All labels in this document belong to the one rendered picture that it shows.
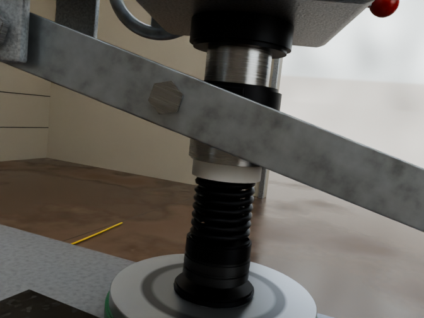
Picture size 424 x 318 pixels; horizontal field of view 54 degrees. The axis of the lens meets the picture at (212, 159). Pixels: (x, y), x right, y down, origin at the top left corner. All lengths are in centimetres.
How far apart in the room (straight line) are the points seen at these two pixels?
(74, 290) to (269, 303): 21
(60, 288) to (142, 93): 25
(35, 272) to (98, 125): 603
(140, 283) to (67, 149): 653
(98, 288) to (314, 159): 29
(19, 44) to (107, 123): 606
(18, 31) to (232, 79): 18
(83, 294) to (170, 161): 539
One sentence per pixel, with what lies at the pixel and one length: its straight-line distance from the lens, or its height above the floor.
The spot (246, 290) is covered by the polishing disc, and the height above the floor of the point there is 86.
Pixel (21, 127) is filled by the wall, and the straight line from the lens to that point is 685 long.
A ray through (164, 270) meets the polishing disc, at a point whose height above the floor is 85.
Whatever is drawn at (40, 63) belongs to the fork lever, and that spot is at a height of 106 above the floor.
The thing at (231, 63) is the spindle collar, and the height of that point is 108.
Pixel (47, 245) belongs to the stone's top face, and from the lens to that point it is 64.
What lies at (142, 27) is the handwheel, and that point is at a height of 114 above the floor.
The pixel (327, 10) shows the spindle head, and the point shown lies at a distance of 36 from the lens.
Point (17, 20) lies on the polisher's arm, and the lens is 39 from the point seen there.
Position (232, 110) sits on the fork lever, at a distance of 36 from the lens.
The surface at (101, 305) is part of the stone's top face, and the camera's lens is 47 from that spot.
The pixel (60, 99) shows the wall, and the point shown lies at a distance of 705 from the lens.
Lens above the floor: 104
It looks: 7 degrees down
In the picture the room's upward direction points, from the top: 6 degrees clockwise
